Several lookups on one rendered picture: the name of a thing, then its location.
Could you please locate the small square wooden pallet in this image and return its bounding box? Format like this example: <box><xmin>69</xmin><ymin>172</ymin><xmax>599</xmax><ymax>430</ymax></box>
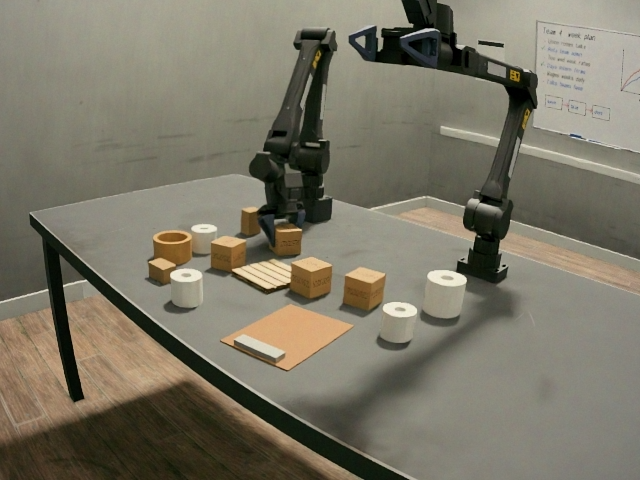
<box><xmin>232</xmin><ymin>259</ymin><xmax>291</xmax><ymax>294</ymax></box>

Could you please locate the brown rectangular block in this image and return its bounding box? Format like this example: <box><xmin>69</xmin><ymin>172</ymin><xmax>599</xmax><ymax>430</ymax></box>
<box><xmin>241</xmin><ymin>207</ymin><xmax>261</xmax><ymax>235</ymax></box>

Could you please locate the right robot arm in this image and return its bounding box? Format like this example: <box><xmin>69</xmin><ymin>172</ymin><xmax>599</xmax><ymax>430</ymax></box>
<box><xmin>249</xmin><ymin>27</ymin><xmax>338</xmax><ymax>206</ymax></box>

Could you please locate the tan cardboard carton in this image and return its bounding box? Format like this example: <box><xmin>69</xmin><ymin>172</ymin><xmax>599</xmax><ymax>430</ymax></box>
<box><xmin>290</xmin><ymin>257</ymin><xmax>332</xmax><ymax>299</ymax></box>
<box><xmin>269</xmin><ymin>224</ymin><xmax>302</xmax><ymax>256</ymax></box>
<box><xmin>343</xmin><ymin>267</ymin><xmax>386</xmax><ymax>311</ymax></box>
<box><xmin>211</xmin><ymin>236</ymin><xmax>246</xmax><ymax>273</ymax></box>

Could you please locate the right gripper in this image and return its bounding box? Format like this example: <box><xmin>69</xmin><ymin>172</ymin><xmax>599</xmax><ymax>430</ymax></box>
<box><xmin>257</xmin><ymin>201</ymin><xmax>306</xmax><ymax>248</ymax></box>

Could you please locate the tan cardboard cube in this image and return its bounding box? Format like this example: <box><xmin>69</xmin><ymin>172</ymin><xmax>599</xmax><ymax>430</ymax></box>
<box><xmin>148</xmin><ymin>258</ymin><xmax>177</xmax><ymax>284</ymax></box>

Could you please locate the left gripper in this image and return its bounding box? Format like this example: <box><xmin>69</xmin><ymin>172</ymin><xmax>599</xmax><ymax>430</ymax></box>
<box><xmin>348</xmin><ymin>25</ymin><xmax>440</xmax><ymax>69</ymax></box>

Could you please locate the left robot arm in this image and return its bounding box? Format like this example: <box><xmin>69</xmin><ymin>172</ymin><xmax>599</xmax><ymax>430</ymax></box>
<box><xmin>401</xmin><ymin>0</ymin><xmax>538</xmax><ymax>279</ymax></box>

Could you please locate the tan flat board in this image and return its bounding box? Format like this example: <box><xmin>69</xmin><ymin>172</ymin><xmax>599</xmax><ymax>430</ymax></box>
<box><xmin>220</xmin><ymin>304</ymin><xmax>344</xmax><ymax>371</ymax></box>

